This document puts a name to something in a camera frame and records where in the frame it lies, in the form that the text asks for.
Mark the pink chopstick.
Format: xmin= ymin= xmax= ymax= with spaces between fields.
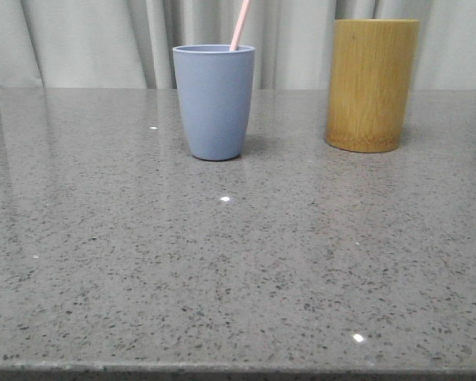
xmin=229 ymin=0 xmax=251 ymax=52

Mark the grey pleated curtain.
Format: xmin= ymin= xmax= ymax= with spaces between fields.
xmin=0 ymin=1 xmax=476 ymax=90

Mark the blue plastic cup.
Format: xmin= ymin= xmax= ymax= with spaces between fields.
xmin=173 ymin=44 xmax=255 ymax=161

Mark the bamboo wooden cup holder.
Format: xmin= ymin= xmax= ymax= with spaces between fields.
xmin=325 ymin=19 xmax=420 ymax=153

